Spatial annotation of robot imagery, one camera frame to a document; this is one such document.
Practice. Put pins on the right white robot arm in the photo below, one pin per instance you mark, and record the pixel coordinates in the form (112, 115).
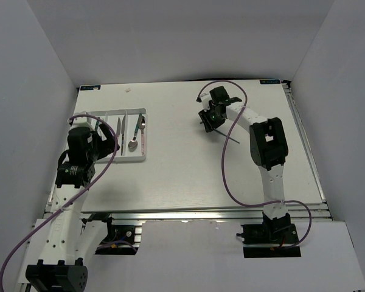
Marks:
(267, 146)

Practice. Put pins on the pink handled spoon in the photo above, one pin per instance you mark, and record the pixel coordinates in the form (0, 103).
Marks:
(142, 128)

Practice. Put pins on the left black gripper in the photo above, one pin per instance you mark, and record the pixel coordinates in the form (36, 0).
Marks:
(107, 145)

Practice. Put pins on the white utensil tray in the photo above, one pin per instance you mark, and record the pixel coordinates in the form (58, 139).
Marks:
(130, 126)

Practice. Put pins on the right blue corner label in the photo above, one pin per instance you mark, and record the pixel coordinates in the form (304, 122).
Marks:
(269, 81)

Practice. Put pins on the green handled spoon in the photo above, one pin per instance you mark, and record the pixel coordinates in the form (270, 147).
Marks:
(132, 145)

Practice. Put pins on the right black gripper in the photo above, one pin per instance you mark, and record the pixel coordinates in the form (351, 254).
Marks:
(204, 115)

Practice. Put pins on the green handled fork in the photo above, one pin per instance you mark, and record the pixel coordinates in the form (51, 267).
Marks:
(96, 127)

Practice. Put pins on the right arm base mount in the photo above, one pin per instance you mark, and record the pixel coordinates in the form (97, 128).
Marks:
(274, 238)

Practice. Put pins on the pink handled knife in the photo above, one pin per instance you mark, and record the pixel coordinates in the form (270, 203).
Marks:
(118, 130)

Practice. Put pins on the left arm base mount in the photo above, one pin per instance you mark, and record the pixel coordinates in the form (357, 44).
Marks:
(120, 238)

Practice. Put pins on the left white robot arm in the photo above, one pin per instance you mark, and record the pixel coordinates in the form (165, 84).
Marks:
(62, 263)

